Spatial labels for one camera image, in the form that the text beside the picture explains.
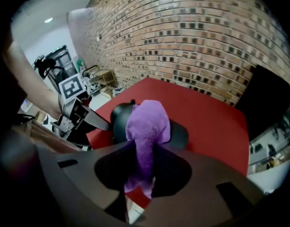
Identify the black cabinet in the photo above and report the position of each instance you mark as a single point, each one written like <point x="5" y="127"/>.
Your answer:
<point x="265" y="98"/>

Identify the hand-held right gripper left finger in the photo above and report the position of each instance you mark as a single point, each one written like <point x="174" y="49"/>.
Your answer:
<point x="83" y="174"/>

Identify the black double door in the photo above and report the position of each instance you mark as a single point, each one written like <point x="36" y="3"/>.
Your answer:
<point x="62" y="60"/>

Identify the table with red tablecloth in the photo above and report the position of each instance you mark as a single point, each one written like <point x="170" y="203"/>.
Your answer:
<point x="206" y="122"/>

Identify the person's left forearm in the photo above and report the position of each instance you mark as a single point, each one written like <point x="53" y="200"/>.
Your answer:
<point x="34" y="84"/>

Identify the metal cart with white gear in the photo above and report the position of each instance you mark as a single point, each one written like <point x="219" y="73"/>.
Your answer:
<point x="89" y="74"/>

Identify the wooden shelf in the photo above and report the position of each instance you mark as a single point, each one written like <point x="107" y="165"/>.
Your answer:
<point x="107" y="81"/>

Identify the round ceiling light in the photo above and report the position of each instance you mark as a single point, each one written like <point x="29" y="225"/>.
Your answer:
<point x="48" y="20"/>

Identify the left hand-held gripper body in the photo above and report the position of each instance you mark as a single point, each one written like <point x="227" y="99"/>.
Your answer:
<point x="71" y="87"/>

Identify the purple cloth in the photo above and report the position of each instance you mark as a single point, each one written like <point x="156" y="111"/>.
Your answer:
<point x="147" y="126"/>

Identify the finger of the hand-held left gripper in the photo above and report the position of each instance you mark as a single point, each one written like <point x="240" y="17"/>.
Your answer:
<point x="97" y="120"/>

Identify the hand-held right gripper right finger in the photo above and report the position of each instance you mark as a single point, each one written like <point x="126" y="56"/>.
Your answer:
<point x="201" y="188"/>

